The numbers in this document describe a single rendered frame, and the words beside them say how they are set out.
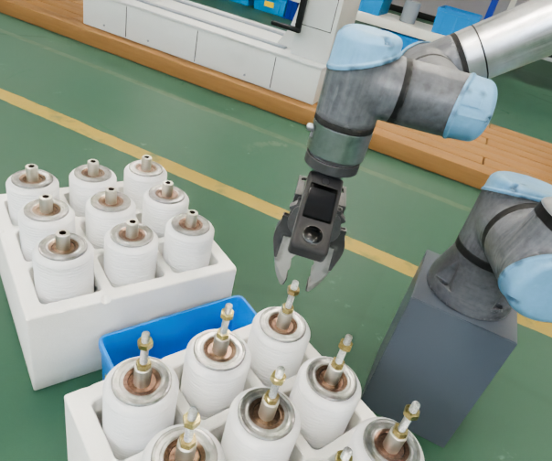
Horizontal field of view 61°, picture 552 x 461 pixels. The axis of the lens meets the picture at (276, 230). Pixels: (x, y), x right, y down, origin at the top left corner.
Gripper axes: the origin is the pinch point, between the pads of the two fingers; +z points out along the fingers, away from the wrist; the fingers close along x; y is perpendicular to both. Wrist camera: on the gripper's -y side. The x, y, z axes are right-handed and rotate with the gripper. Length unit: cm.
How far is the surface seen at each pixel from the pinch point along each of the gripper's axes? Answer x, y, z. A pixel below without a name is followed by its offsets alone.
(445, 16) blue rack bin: -94, 421, -6
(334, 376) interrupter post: -8.3, -8.7, 7.4
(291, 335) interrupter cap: -1.5, -1.4, 9.0
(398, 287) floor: -33, 53, 34
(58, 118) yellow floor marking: 95, 105, 34
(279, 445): -2.2, -19.7, 9.7
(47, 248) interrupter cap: 40.8, 4.0, 9.1
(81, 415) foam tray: 23.8, -18.2, 16.5
